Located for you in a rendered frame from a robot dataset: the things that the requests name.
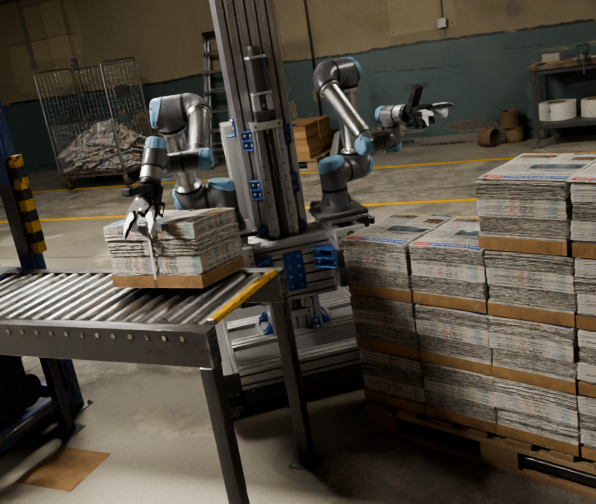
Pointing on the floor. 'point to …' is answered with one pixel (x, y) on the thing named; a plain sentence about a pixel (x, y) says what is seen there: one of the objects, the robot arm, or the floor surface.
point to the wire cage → (101, 140)
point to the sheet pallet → (312, 140)
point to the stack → (495, 344)
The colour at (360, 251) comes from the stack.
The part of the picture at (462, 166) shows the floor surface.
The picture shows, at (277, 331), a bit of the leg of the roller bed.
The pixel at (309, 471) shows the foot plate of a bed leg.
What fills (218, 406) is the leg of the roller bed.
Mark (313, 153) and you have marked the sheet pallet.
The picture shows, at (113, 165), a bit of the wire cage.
